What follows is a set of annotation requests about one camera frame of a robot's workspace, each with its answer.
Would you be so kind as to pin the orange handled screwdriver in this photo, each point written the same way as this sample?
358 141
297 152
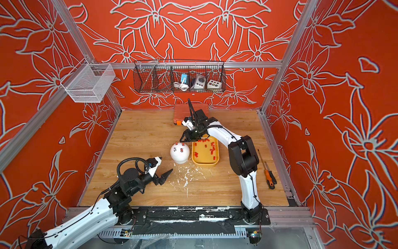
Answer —
270 178

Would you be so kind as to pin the blue white small box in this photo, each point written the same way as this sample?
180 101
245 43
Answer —
184 79

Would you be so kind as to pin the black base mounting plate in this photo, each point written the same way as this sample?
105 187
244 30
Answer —
194 220

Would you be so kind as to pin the yellow plastic tray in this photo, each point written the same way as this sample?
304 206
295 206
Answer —
205 152

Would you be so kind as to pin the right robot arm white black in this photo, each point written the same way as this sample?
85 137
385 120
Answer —
243 158

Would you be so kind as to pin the clear plastic wall bin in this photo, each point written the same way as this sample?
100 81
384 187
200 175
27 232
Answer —
89 84

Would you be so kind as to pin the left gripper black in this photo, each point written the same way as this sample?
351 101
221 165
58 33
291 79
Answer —
162 179

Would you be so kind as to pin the white dome with screws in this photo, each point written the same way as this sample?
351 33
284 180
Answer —
180 152

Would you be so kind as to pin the white power adapter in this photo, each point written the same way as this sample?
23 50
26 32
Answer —
199 82

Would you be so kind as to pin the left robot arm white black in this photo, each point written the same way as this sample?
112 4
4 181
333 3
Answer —
114 208

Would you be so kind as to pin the orange tool case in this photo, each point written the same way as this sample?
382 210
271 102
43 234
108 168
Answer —
181 111

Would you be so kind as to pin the white socket block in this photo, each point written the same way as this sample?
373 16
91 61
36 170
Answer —
214 85

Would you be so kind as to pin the black wire wall basket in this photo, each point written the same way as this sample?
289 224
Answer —
163 76

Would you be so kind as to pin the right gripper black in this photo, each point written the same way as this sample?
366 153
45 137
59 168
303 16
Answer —
188 136

